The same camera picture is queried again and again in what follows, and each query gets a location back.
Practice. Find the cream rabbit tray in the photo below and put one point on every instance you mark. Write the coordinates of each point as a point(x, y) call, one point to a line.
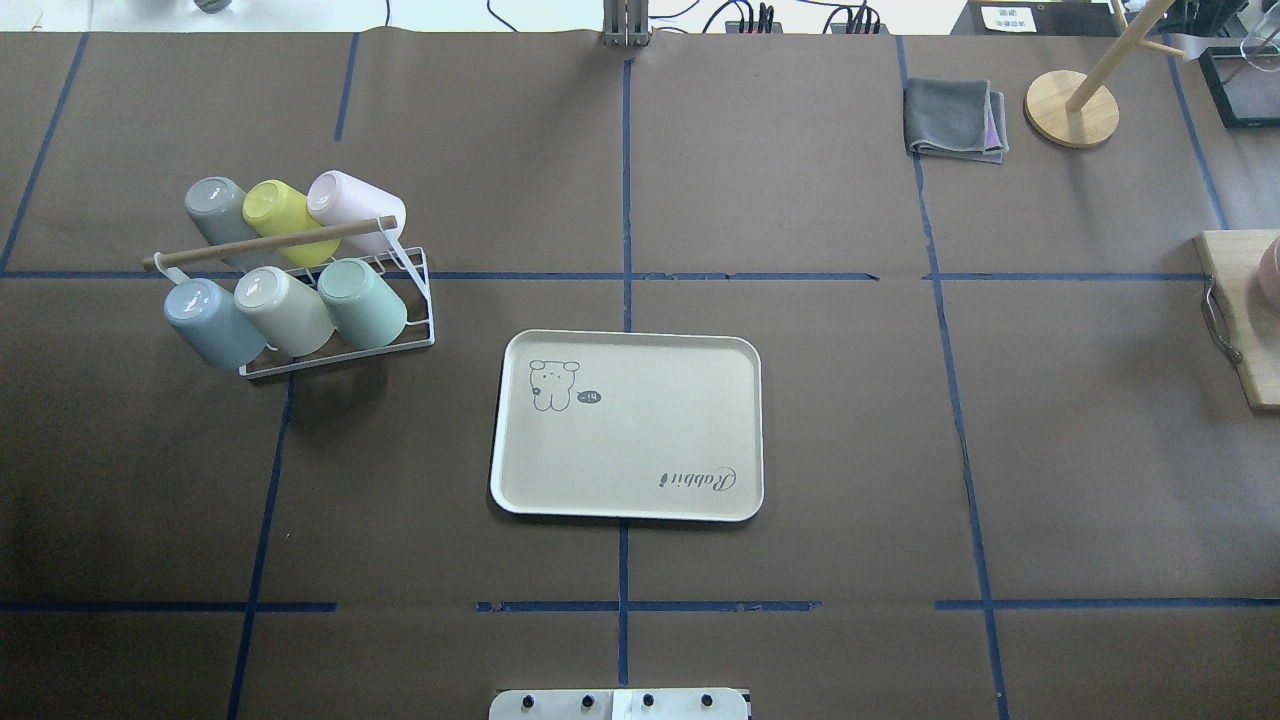
point(629, 425)

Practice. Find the green cup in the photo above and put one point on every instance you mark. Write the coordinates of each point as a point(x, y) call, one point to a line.
point(366, 311)

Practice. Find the pink cup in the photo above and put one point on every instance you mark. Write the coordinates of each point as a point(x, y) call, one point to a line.
point(335, 198)

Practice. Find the cream cup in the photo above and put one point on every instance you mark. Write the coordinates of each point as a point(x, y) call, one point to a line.
point(290, 315)

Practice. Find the yellow cup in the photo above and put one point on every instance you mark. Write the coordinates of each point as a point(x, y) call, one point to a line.
point(273, 207)

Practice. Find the blue cup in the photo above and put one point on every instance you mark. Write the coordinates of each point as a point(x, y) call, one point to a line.
point(206, 316)

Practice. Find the grey cup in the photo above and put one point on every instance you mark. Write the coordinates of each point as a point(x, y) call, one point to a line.
point(215, 205)

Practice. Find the white cup rack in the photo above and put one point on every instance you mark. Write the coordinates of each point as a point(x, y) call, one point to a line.
point(396, 262)

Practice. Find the black metal tray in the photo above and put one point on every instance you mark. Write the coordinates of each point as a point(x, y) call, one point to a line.
point(1245, 96)

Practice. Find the folded grey cloth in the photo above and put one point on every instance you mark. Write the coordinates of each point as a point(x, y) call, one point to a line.
point(955, 118)

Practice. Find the black box with label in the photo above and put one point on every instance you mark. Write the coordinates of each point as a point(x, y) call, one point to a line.
point(1045, 18)

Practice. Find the wooden mug tree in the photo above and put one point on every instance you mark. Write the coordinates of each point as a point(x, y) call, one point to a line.
point(1075, 109)

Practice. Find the wooden cutting board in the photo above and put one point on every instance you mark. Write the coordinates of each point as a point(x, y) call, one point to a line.
point(1242, 324)

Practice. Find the pink bowl with ice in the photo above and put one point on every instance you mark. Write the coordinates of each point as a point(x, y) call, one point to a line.
point(1268, 277)

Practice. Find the aluminium frame post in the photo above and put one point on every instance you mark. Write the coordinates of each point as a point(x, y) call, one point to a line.
point(626, 23)

